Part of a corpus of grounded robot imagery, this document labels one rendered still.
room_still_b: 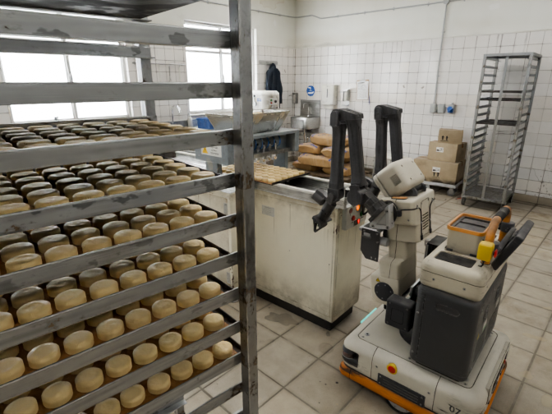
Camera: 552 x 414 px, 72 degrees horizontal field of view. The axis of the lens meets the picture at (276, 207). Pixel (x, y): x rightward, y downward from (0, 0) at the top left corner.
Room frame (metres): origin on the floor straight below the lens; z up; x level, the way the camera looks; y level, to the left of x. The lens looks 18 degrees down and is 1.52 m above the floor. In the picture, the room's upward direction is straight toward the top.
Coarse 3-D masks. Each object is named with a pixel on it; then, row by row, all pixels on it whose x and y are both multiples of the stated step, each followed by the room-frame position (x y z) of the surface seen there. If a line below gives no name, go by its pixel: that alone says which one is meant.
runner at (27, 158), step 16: (80, 144) 0.59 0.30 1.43; (96, 144) 0.60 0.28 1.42; (112, 144) 0.62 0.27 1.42; (128, 144) 0.63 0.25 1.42; (144, 144) 0.65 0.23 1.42; (160, 144) 0.67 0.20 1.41; (176, 144) 0.69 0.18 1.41; (192, 144) 0.71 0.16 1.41; (208, 144) 0.73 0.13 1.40; (224, 144) 0.76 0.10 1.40; (0, 160) 0.52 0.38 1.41; (16, 160) 0.53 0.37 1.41; (32, 160) 0.54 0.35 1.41; (48, 160) 0.56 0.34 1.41; (64, 160) 0.57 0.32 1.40; (80, 160) 0.58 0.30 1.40; (96, 160) 0.60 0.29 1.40
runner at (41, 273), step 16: (208, 224) 0.73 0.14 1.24; (224, 224) 0.75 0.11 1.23; (144, 240) 0.64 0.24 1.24; (160, 240) 0.66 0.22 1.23; (176, 240) 0.68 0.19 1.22; (80, 256) 0.57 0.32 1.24; (96, 256) 0.58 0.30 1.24; (112, 256) 0.60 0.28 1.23; (128, 256) 0.62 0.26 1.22; (16, 272) 0.51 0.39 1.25; (32, 272) 0.52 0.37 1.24; (48, 272) 0.54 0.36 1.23; (64, 272) 0.55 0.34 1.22; (0, 288) 0.49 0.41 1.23; (16, 288) 0.51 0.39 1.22
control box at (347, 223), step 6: (348, 210) 2.05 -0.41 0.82; (354, 210) 2.10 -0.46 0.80; (360, 210) 2.16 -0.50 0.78; (348, 216) 2.06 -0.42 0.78; (360, 216) 2.16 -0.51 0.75; (342, 222) 2.06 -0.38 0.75; (348, 222) 2.06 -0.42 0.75; (354, 222) 2.11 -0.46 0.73; (360, 222) 2.16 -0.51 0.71; (342, 228) 2.06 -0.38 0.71; (348, 228) 2.06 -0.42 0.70
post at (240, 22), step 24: (240, 0) 0.75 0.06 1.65; (240, 24) 0.75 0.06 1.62; (240, 48) 0.75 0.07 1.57; (240, 72) 0.75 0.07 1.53; (240, 96) 0.75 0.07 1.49; (240, 120) 0.75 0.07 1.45; (240, 144) 0.75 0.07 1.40; (240, 168) 0.76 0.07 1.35; (240, 192) 0.76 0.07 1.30; (240, 216) 0.76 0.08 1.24; (240, 240) 0.76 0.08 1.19; (240, 264) 0.76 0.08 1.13; (240, 288) 0.77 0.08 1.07; (240, 312) 0.77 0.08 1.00
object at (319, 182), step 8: (176, 152) 3.53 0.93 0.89; (184, 152) 3.48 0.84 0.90; (192, 160) 3.37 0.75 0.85; (200, 160) 3.30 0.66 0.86; (304, 176) 2.55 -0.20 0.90; (304, 184) 2.55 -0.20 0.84; (312, 184) 2.51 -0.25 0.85; (320, 184) 2.46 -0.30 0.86; (328, 184) 2.42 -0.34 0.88; (344, 184) 2.34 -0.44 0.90; (344, 192) 2.34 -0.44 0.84
